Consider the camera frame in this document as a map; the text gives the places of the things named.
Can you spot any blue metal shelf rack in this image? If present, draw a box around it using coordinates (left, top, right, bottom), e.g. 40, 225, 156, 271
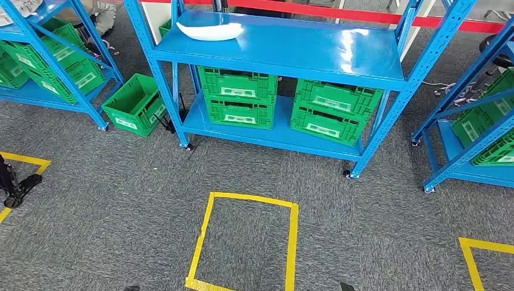
410, 16, 514, 195
122, 0, 479, 179
0, 0, 125, 132

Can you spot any yellow floor tape square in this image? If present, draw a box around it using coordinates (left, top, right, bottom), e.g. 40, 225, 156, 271
459, 236, 514, 291
0, 152, 52, 224
185, 192, 299, 291

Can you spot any person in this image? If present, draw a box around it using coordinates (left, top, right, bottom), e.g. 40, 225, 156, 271
56, 0, 117, 37

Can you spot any silver metal part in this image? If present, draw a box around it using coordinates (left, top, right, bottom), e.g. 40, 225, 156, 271
0, 0, 43, 27

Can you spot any white curved plastic part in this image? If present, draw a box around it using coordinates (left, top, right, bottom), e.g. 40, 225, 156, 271
176, 21, 244, 42

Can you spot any black stand base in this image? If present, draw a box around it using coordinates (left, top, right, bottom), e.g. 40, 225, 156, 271
0, 154, 43, 209

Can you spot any black office chair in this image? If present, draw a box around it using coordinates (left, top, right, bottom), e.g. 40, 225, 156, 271
433, 34, 514, 107

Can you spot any red barrier tape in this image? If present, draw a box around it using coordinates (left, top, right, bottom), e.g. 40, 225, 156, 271
138, 0, 505, 35

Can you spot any black router with antennas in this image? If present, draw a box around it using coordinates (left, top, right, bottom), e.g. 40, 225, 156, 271
153, 93, 189, 134

